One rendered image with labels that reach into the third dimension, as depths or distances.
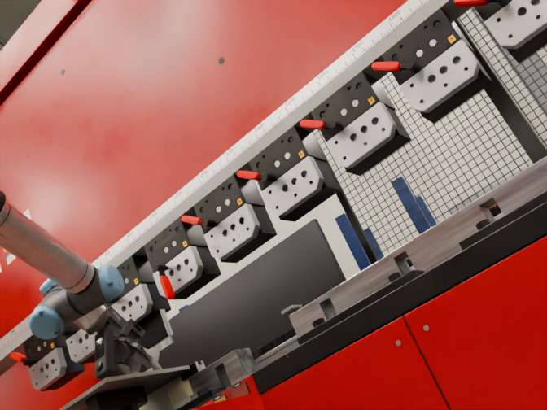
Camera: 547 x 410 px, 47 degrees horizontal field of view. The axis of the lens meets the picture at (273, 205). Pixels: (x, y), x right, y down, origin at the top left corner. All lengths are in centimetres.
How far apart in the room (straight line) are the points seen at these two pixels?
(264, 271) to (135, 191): 58
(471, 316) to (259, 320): 113
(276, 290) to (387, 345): 96
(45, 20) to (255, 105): 94
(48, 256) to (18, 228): 9
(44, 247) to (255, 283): 98
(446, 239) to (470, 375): 28
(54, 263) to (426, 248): 75
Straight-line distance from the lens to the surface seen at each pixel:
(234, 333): 220
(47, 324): 148
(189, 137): 164
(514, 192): 122
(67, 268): 136
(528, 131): 203
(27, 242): 131
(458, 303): 112
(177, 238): 163
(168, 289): 159
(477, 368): 111
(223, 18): 167
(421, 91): 131
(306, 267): 202
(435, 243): 126
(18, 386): 251
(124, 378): 148
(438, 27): 134
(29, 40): 228
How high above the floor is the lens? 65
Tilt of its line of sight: 23 degrees up
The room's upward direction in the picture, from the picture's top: 24 degrees counter-clockwise
